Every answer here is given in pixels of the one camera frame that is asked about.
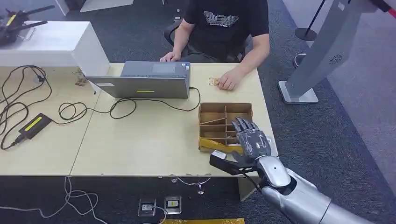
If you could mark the yellow package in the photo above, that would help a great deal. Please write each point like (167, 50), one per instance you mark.
(202, 221)

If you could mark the black stanchion pole with base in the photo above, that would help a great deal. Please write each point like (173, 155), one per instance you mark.
(305, 34)

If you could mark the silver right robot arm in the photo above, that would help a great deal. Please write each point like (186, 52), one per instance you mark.
(297, 194)

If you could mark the wooden divided card box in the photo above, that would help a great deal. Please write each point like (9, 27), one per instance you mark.
(216, 116)

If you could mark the grey kiosk stand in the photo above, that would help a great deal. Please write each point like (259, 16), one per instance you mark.
(325, 46)

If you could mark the pale desk leg panel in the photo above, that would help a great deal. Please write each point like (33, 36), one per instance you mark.
(246, 187)

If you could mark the clear plastic piece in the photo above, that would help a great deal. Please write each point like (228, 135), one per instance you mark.
(26, 33)

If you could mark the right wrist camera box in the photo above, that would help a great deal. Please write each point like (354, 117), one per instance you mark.
(221, 160)

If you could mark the black power adapter yellow label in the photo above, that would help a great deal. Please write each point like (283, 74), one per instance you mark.
(34, 125)

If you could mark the person's left hand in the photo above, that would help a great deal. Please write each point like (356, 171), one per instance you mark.
(230, 79)

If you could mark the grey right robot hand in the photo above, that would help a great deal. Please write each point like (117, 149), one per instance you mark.
(253, 142)

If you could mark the cards in wooden box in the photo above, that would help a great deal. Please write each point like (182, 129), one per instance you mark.
(232, 141)

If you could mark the person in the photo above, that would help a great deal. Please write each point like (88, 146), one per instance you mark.
(226, 31)

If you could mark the white furniture panel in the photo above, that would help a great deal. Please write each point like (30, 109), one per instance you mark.
(105, 3)

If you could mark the grey laptop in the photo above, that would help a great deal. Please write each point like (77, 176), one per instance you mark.
(145, 85)

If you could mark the yellow tape strip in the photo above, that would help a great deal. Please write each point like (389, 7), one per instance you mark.
(213, 145)

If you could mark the white cabinet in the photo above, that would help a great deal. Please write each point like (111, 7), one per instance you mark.
(62, 41)

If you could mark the person's right hand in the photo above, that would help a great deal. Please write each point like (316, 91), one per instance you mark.
(170, 57)

